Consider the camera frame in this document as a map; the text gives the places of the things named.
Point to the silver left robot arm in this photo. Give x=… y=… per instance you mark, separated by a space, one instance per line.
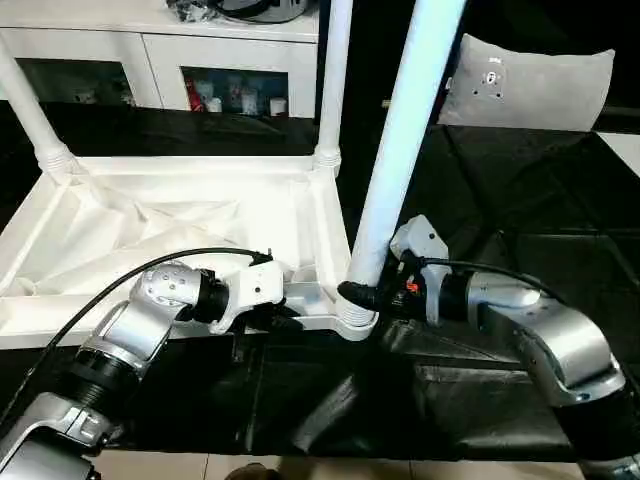
x=130 y=330

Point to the white plastic table leg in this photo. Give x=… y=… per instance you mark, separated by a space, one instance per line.
x=410 y=120
x=335 y=80
x=30 y=110

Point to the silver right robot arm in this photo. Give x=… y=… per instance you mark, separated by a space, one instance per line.
x=550 y=340

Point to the white plastic table top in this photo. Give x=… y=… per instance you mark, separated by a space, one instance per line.
x=180 y=215

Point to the black work mat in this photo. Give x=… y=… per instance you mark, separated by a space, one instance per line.
x=350 y=400

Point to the white cabinet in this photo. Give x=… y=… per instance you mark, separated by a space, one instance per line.
x=120 y=60

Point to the grey bag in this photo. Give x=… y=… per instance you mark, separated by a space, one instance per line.
x=270 y=8

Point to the tangled small items pile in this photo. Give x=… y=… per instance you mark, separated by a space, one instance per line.
x=190 y=10

